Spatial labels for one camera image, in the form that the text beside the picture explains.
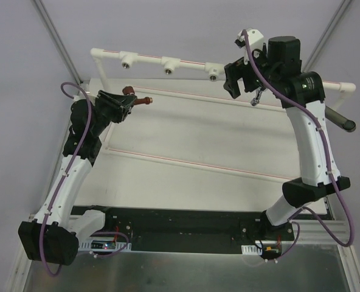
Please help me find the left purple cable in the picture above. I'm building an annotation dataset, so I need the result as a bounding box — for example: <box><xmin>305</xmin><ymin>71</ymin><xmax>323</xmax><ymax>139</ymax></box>
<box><xmin>40</xmin><ymin>82</ymin><xmax>93</xmax><ymax>277</ymax></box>

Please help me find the dark cylindrical handle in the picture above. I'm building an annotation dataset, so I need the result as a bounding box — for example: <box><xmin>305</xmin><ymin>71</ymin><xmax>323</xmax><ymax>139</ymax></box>
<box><xmin>325</xmin><ymin>106</ymin><xmax>356</xmax><ymax>133</ymax></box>

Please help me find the left aluminium frame post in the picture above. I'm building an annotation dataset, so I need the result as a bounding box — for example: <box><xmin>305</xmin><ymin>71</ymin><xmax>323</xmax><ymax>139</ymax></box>
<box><xmin>30</xmin><ymin>0</ymin><xmax>83</xmax><ymax>84</ymax></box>

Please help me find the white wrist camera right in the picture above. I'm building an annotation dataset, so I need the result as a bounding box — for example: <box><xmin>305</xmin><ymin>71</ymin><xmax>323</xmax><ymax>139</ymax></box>
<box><xmin>235</xmin><ymin>28</ymin><xmax>265</xmax><ymax>65</ymax></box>

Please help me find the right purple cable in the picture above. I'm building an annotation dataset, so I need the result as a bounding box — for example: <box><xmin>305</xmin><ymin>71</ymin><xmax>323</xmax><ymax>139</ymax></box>
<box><xmin>241</xmin><ymin>29</ymin><xmax>355</xmax><ymax>248</ymax></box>

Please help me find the purple cable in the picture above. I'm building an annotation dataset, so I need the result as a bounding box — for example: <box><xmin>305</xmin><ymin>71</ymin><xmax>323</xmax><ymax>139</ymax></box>
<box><xmin>241</xmin><ymin>29</ymin><xmax>355</xmax><ymax>248</ymax></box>
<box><xmin>40</xmin><ymin>82</ymin><xmax>93</xmax><ymax>277</ymax></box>

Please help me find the white base board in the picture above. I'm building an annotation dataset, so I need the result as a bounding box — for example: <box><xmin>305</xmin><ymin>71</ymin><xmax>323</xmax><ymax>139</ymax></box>
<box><xmin>75</xmin><ymin>79</ymin><xmax>300</xmax><ymax>211</ymax></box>

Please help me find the aluminium frame post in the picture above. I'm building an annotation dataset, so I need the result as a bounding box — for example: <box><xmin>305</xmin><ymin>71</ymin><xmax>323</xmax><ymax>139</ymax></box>
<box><xmin>303</xmin><ymin>0</ymin><xmax>355</xmax><ymax>71</ymax></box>
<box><xmin>30</xmin><ymin>0</ymin><xmax>83</xmax><ymax>84</ymax></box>

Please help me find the white pipe frame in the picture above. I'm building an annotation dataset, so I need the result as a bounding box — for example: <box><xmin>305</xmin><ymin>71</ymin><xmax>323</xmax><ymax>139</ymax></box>
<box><xmin>90</xmin><ymin>47</ymin><xmax>357</xmax><ymax>189</ymax></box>

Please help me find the chrome cable connector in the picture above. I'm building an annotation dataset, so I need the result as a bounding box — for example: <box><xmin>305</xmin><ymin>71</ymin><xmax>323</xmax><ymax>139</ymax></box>
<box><xmin>251</xmin><ymin>88</ymin><xmax>264</xmax><ymax>106</ymax></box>

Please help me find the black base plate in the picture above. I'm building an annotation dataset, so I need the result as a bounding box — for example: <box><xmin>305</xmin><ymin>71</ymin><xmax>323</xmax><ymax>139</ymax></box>
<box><xmin>72</xmin><ymin>205</ymin><xmax>294</xmax><ymax>254</ymax></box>

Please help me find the right aluminium frame post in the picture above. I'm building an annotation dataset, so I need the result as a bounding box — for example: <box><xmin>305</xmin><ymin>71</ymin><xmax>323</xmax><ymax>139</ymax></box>
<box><xmin>303</xmin><ymin>0</ymin><xmax>355</xmax><ymax>71</ymax></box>

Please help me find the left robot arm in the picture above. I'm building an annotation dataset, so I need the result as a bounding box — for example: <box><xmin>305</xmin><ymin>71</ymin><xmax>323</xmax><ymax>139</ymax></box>
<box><xmin>18</xmin><ymin>90</ymin><xmax>137</xmax><ymax>268</ymax></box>

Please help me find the brown water faucet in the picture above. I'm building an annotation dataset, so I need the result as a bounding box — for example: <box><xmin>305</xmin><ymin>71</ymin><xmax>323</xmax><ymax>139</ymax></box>
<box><xmin>122</xmin><ymin>86</ymin><xmax>153</xmax><ymax>106</ymax></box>

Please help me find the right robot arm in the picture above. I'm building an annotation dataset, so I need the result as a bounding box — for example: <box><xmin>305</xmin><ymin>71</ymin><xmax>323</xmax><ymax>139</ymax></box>
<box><xmin>223</xmin><ymin>29</ymin><xmax>350</xmax><ymax>240</ymax></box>

